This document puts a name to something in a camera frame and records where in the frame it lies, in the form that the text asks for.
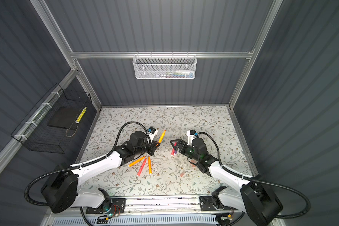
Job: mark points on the yellow orange marker pen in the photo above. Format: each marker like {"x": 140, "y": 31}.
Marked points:
{"x": 149, "y": 165}

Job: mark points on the white wire mesh basket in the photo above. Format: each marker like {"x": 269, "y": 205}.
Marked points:
{"x": 145, "y": 67}

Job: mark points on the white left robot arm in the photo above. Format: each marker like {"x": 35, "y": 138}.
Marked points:
{"x": 62, "y": 190}

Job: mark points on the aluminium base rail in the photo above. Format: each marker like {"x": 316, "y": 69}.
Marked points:
{"x": 168, "y": 204}

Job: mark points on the black foam block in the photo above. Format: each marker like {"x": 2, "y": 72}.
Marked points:
{"x": 64, "y": 118}

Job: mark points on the black wire basket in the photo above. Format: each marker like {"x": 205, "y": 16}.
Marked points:
{"x": 36, "y": 135}

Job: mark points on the pens in white basket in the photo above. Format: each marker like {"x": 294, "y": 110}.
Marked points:
{"x": 187, "y": 74}

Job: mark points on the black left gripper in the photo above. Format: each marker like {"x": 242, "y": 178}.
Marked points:
{"x": 153, "y": 148}

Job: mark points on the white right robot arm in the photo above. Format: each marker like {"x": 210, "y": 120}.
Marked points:
{"x": 258, "y": 201}

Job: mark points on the white vented cable duct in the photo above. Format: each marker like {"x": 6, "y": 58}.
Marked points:
{"x": 151, "y": 220}

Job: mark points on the pink red marker pen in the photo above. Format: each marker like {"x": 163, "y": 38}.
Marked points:
{"x": 173, "y": 149}

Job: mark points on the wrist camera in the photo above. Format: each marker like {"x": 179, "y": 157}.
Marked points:
{"x": 152, "y": 132}
{"x": 191, "y": 134}

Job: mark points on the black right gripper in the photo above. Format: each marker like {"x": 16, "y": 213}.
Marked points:
{"x": 181, "y": 142}

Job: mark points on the yellow marker in basket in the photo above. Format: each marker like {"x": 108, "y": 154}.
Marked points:
{"x": 80, "y": 116}

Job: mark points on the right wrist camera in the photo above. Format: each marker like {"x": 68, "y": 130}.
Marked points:
{"x": 191, "y": 134}

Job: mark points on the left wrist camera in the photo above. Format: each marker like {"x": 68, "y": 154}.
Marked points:
{"x": 152, "y": 132}

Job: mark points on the bright orange marker pen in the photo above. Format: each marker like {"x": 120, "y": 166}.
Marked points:
{"x": 162, "y": 137}

